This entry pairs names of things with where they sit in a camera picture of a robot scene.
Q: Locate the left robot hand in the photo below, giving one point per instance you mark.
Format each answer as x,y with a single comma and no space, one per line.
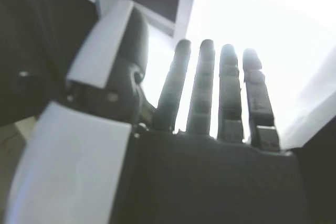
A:
204,182

